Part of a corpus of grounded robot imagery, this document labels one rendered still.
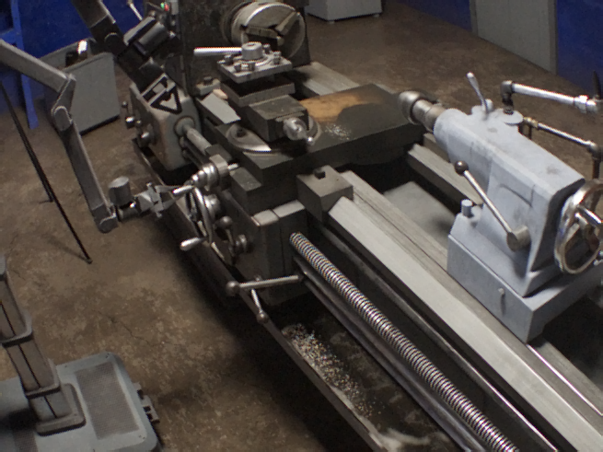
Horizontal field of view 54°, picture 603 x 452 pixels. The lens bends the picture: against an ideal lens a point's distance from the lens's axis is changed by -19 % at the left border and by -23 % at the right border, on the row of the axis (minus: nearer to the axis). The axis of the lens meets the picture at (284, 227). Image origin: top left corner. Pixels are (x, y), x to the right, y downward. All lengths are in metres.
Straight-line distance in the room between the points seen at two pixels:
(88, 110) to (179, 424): 2.67
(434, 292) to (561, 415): 0.52
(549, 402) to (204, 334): 1.79
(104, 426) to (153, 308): 0.96
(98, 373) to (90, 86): 2.60
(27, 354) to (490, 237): 1.33
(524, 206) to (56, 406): 1.51
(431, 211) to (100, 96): 2.98
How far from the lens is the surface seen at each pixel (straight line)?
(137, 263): 3.25
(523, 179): 1.41
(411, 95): 1.77
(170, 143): 2.70
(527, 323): 1.43
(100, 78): 4.57
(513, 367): 1.41
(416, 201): 2.09
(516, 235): 1.38
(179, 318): 2.90
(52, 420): 2.20
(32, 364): 2.04
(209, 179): 1.98
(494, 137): 1.52
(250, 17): 2.39
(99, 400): 2.26
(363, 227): 1.78
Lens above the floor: 1.85
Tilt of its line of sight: 34 degrees down
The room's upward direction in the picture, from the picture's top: 7 degrees counter-clockwise
